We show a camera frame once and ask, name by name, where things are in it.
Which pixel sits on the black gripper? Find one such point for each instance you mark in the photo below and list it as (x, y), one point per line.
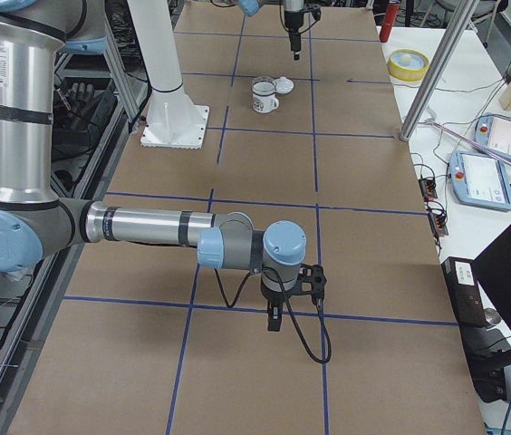
(274, 298)
(292, 20)

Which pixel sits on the white enamel mug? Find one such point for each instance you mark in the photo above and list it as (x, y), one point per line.
(264, 95)

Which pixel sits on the red cylinder bottle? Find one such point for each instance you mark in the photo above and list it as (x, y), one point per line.
(388, 22)

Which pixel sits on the yellow tape roll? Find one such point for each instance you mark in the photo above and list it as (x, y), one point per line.
(407, 65)

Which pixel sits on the black box device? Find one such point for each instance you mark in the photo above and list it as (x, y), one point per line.
(463, 292)

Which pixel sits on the small orange circuit board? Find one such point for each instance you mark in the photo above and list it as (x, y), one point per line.
(427, 187)

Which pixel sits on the near teach pendant tablet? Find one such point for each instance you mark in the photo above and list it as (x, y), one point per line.
(479, 181)

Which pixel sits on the teach pendant tablet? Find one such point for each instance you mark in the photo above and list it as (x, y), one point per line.
(494, 131)
(479, 181)

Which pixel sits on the far teach pendant tablet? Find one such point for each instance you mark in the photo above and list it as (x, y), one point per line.
(494, 131)

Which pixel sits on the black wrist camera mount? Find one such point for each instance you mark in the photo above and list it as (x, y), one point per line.
(311, 281)

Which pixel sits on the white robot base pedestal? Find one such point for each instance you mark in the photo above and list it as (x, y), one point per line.
(173, 120)

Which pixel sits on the aluminium frame post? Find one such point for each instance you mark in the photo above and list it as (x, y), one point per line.
(447, 46)

